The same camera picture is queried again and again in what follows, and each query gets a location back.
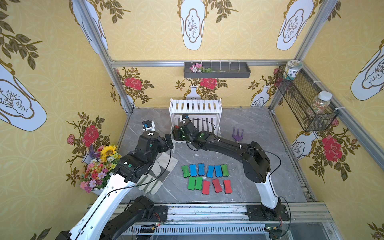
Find green eraser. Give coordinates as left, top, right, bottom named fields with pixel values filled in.
left=188, top=177, right=196, bottom=191
left=221, top=165, right=230, bottom=177
left=181, top=165, right=191, bottom=178
left=195, top=177, right=203, bottom=191

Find blue eraser top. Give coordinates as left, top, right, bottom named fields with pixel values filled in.
left=215, top=165, right=223, bottom=178
left=198, top=164, right=205, bottom=176
left=206, top=165, right=215, bottom=178
left=189, top=165, right=198, bottom=177

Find green eraser bottom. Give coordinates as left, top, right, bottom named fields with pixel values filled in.
left=188, top=177, right=196, bottom=191
left=195, top=177, right=203, bottom=191

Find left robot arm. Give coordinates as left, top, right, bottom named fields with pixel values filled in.
left=56, top=131, right=174, bottom=240

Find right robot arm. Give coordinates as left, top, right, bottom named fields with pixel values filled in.
left=172, top=119, right=291, bottom=221

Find white two-tier slatted shelf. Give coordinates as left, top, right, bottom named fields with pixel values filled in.
left=169, top=99, right=228, bottom=154

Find white grey work glove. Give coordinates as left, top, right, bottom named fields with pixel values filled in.
left=138, top=153, right=179, bottom=195

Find colourful flower bouquet basket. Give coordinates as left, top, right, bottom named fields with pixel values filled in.
left=80, top=145, right=122, bottom=195

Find pink artificial flowers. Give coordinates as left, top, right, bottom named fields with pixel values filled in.
left=190, top=63, right=214, bottom=73

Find jar with patterned label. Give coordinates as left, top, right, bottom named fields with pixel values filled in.
left=283, top=60, right=303, bottom=80

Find clear jar white lid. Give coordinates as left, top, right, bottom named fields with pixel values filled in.
left=307, top=91, right=333, bottom=117

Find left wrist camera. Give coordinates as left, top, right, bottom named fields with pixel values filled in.
left=142, top=120, right=156, bottom=132

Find purple garden fork pink handle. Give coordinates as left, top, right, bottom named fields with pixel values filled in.
left=232, top=128, right=244, bottom=143

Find dark grey wall tray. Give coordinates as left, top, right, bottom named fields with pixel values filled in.
left=184, top=61, right=251, bottom=79

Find black wire wall basket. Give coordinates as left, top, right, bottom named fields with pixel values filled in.
left=276, top=66, right=339, bottom=132

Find metal base rail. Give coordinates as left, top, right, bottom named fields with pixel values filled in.
left=74, top=202, right=343, bottom=240

